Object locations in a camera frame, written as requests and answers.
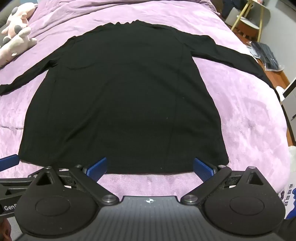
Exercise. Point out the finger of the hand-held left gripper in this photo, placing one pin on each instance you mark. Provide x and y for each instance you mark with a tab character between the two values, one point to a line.
9	160

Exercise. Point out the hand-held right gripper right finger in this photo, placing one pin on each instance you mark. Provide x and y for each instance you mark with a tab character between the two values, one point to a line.
203	167

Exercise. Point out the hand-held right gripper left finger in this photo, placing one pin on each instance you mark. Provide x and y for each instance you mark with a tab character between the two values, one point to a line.
99	167

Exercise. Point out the black long-sleeved shirt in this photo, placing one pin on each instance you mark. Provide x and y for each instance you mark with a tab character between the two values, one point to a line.
129	92

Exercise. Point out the dark packaged clothes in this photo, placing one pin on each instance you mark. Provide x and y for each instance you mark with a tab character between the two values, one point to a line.
266	54

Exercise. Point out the purple fleece blanket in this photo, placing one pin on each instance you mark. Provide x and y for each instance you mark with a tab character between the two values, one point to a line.
242	115

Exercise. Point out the blue and white carton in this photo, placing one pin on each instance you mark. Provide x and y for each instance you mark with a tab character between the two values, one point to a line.
290	199

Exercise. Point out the white plush toy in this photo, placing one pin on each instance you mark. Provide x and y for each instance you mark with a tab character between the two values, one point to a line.
16	44

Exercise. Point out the pink plush toy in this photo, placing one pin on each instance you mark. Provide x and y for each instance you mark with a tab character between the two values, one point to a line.
17	20

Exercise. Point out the round stool with yellow legs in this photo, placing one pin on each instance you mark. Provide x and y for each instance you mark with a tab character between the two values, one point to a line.
251	23

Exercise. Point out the dark hanging cloth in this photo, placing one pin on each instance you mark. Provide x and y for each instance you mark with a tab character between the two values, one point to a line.
231	7

